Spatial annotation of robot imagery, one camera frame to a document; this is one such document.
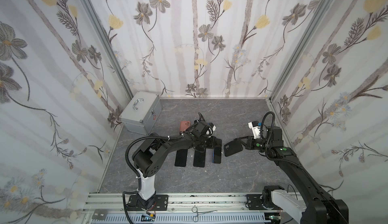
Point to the phone with black screen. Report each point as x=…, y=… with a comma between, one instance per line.
x=181, y=158

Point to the metal scissors forceps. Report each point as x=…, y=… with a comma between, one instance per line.
x=198, y=213

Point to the silver first aid case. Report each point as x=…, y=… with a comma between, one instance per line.
x=142, y=112

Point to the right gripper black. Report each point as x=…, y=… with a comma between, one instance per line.
x=247, y=143

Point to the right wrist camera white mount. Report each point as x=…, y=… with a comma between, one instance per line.
x=255, y=126

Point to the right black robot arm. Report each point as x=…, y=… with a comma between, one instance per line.
x=313, y=205

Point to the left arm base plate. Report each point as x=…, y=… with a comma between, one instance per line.
x=155, y=203

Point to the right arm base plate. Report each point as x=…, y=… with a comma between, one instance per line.
x=258, y=202

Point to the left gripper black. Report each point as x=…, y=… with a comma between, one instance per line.
x=206, y=142

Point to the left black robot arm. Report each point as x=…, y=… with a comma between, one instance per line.
x=146, y=155

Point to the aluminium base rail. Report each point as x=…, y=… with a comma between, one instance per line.
x=231, y=209

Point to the pink phone case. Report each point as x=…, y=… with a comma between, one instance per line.
x=184, y=125

